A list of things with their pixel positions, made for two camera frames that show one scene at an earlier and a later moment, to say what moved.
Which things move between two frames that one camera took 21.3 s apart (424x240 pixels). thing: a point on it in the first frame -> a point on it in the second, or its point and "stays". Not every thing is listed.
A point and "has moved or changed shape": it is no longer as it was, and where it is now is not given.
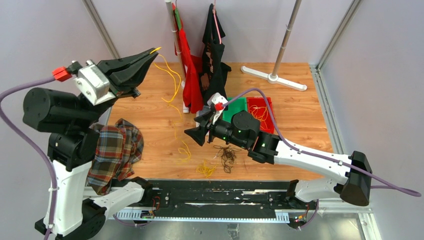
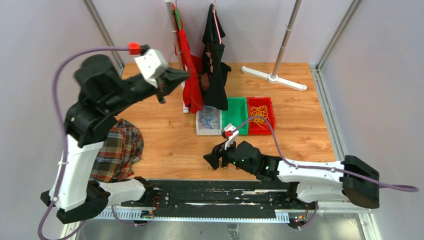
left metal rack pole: [169, 5] stays
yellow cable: [204, 168] has moved or changed shape
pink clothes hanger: [214, 13] stays
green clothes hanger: [178, 18] stays
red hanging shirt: [193, 93] stays
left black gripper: [129, 78] -> [168, 80]
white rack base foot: [274, 79] stays
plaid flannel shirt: [119, 148] stays
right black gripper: [198, 134] -> [217, 152]
